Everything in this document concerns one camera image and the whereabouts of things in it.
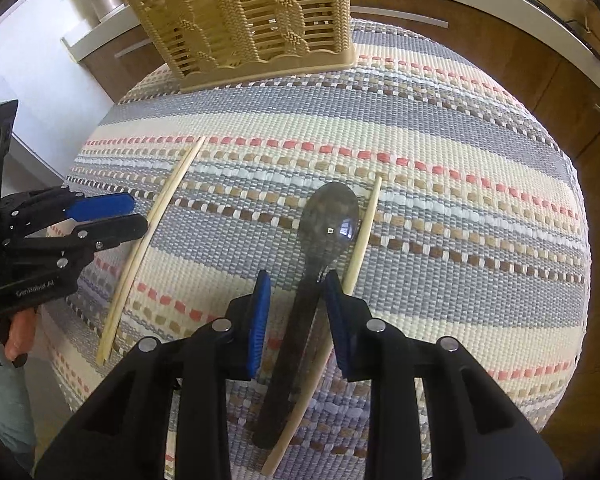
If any metal spoon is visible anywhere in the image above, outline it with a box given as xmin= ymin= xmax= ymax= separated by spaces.
xmin=251 ymin=181 xmax=362 ymax=451

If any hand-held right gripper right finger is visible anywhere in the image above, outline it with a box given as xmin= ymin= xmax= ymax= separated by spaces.
xmin=321 ymin=269 xmax=564 ymax=480

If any bamboo chopstick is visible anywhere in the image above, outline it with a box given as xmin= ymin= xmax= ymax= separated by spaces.
xmin=261 ymin=176 xmax=384 ymax=477
xmin=95 ymin=136 xmax=206 ymax=365

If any striped woven table mat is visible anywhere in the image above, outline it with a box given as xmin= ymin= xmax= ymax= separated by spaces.
xmin=40 ymin=17 xmax=593 ymax=480

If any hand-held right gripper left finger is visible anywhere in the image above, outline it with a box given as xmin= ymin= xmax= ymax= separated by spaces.
xmin=34 ymin=269 xmax=273 ymax=480

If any person's blue jeans leg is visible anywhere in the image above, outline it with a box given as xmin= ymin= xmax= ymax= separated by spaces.
xmin=0 ymin=350 xmax=37 ymax=471

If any person's left hand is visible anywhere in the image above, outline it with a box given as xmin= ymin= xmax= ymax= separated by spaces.
xmin=0 ymin=304 xmax=37 ymax=368

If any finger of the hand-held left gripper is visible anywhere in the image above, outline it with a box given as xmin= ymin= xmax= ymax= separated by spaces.
xmin=0 ymin=185 xmax=137 ymax=234
xmin=9 ymin=213 xmax=149 ymax=277

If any yellow plastic utensil basket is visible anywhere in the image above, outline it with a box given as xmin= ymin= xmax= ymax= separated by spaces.
xmin=121 ymin=0 xmax=357 ymax=93

